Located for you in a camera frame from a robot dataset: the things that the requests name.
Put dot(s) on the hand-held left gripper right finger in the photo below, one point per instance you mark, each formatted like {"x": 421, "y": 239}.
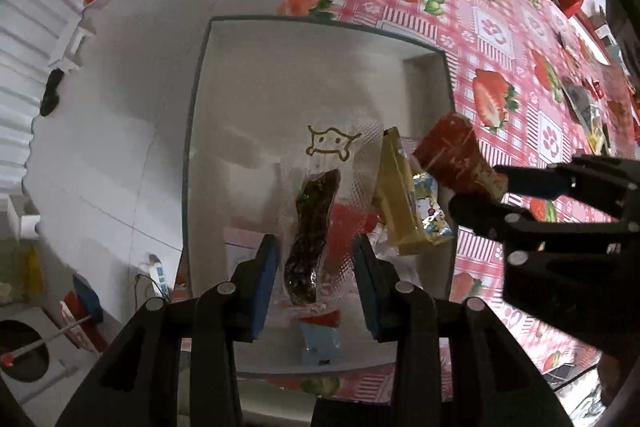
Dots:
{"x": 365, "y": 287}

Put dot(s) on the grey triangular snack packet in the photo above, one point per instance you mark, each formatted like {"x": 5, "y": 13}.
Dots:
{"x": 580, "y": 102}

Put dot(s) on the light blue snack packet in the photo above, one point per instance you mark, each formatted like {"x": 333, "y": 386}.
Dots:
{"x": 320, "y": 347}

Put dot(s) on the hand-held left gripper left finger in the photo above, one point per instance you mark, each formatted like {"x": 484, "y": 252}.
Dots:
{"x": 265, "y": 287}

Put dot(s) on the red foil snack packet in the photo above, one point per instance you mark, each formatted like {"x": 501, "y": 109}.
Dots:
{"x": 450, "y": 157}

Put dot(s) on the yellow snack packet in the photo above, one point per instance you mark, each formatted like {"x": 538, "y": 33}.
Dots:
{"x": 597, "y": 132}

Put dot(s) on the black shoe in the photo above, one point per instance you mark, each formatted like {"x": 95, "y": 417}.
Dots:
{"x": 51, "y": 92}

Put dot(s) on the white plastic storage box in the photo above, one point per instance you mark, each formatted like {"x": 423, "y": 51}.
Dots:
{"x": 240, "y": 107}

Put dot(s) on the white plastic stool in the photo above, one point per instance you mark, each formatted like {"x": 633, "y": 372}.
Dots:
{"x": 70, "y": 44}

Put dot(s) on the golden brown snack packet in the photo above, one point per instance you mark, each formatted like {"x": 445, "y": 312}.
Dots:
{"x": 400, "y": 197}

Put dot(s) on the blue and red dustpan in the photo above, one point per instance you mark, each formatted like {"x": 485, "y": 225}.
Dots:
{"x": 87, "y": 302}

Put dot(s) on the small colourful foil packet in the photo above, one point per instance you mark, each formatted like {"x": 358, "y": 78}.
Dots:
{"x": 430, "y": 212}

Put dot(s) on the strawberry print checked tablecloth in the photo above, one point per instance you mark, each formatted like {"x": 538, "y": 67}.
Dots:
{"x": 500, "y": 27}

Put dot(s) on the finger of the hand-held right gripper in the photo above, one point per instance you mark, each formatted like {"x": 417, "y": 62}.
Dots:
{"x": 480, "y": 212}
{"x": 537, "y": 188}

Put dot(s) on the clear packet with dark jerky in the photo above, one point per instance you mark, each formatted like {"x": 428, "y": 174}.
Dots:
{"x": 312, "y": 227}

